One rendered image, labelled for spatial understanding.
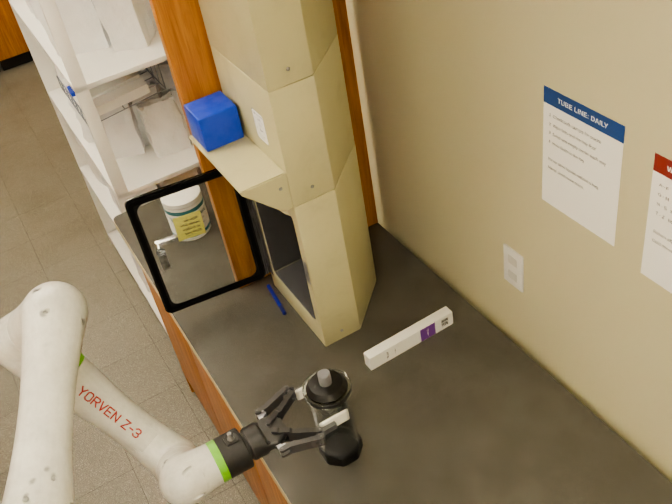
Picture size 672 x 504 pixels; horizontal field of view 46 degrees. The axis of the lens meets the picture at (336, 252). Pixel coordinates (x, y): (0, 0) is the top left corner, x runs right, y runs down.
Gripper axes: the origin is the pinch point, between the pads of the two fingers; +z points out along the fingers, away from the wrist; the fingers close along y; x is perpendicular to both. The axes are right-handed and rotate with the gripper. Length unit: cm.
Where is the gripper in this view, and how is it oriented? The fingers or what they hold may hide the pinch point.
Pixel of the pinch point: (328, 401)
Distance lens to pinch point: 180.5
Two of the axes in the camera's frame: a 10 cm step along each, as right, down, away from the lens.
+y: -4.9, -5.0, 7.1
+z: 8.6, -4.2, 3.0
